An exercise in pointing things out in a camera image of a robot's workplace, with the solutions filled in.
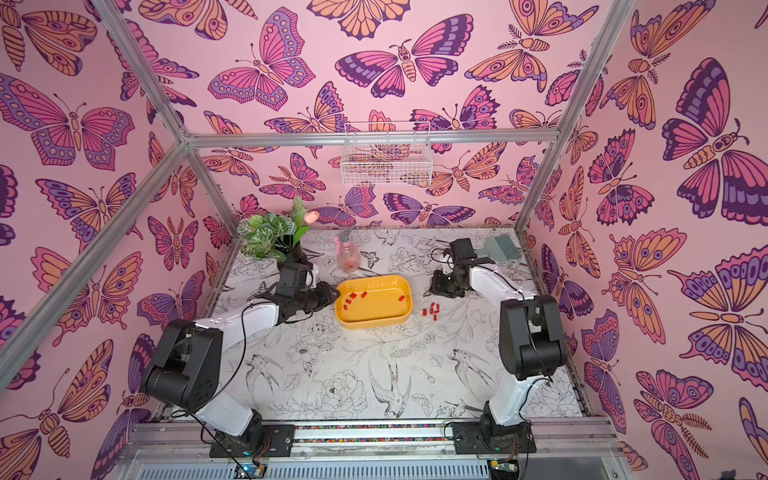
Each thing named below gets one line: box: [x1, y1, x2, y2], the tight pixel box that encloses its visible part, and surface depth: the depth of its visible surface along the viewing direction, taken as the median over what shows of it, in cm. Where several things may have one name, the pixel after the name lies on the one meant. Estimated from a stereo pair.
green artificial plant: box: [237, 196, 320, 262], surface depth 87 cm
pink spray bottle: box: [334, 230, 360, 274], surface depth 109 cm
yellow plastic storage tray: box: [335, 275, 413, 330], surface depth 102 cm
